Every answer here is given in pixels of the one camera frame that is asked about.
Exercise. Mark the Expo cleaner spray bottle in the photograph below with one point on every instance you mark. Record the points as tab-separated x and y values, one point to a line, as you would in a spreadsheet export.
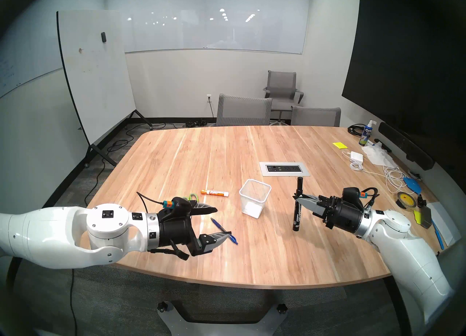
365	137

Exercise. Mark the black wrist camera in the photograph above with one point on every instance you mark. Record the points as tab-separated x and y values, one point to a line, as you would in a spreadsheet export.
351	196
181	204

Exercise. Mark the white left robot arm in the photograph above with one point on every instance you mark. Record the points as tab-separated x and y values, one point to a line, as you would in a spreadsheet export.
47	237

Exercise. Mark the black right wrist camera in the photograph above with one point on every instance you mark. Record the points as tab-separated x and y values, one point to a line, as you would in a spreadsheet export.
351	196

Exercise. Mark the dark grey small box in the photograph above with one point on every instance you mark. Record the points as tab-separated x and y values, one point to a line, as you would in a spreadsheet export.
426	216

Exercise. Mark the blue flat object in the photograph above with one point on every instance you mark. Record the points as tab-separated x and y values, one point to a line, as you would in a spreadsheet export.
413	185

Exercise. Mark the yellow sticky note pad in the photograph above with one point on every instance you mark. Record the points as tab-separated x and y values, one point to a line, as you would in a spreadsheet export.
339	145

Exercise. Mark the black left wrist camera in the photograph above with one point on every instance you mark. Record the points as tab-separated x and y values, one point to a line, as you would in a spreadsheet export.
181	204

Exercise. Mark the rolling whiteboard on stand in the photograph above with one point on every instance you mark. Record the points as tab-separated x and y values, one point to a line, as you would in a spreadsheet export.
94	73

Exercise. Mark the yellow black tape roll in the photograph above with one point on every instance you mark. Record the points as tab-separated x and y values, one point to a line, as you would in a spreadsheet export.
405	197

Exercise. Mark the white mesh pen holder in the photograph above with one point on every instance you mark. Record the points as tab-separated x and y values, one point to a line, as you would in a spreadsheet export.
251	209

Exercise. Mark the grey table outlet panel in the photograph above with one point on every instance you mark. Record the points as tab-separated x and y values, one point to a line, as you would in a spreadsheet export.
284	168

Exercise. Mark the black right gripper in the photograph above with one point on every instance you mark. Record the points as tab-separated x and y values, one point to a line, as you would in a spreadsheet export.
344	217

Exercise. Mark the large wall glass board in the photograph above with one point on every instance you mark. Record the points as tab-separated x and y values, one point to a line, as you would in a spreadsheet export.
211	29

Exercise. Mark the black video sound bar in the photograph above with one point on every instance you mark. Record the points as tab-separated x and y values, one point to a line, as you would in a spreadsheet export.
404	144

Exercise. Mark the blue ballpoint pen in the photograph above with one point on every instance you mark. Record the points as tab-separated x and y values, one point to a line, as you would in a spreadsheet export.
217	224

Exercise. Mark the side wall glass board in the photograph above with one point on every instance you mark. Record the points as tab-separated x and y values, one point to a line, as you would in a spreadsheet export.
18	66

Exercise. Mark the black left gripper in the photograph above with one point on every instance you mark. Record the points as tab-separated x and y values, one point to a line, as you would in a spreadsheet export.
176	229

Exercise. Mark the small yellow note piece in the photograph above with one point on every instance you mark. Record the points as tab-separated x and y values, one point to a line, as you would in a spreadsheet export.
417	217

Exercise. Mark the white power adapter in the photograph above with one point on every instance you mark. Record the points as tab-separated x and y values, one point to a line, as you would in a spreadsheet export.
357	156

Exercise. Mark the large black wall screen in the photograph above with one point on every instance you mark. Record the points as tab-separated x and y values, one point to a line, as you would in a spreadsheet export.
400	66

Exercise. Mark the grey mesh office chair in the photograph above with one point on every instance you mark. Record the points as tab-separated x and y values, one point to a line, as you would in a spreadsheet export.
316	117
244	111

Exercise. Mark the grey office chair with armrests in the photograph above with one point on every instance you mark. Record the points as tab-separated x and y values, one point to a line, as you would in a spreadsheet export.
281	84

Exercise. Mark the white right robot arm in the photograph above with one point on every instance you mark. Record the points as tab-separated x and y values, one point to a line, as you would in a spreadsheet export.
411	251

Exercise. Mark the crumpled white tissue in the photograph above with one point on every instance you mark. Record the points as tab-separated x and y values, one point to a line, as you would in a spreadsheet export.
376	155

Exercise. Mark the orange white Expo marker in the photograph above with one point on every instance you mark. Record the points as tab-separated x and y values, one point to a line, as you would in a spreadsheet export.
214	193

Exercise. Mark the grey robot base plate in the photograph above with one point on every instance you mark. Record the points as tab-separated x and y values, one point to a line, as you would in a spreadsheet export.
222	328

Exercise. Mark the black permanent marker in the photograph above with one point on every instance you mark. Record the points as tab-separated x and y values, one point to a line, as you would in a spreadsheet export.
296	222

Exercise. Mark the white paper sheet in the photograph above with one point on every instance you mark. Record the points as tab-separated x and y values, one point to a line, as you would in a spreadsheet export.
446	222

